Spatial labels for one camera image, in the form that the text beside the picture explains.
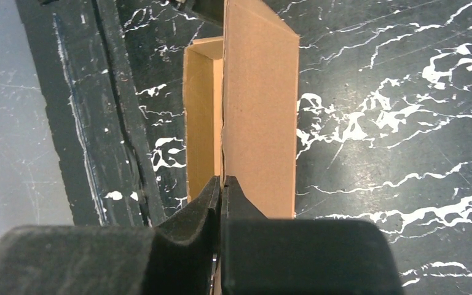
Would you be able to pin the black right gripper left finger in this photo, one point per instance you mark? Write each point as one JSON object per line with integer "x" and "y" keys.
{"x": 174, "y": 257}

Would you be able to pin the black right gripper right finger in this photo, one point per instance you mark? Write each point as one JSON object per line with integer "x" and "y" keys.
{"x": 261, "y": 255}

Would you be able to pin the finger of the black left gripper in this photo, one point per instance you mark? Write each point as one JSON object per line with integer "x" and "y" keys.
{"x": 207, "y": 10}

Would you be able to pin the brown cardboard paper box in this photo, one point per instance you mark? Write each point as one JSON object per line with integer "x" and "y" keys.
{"x": 240, "y": 106}

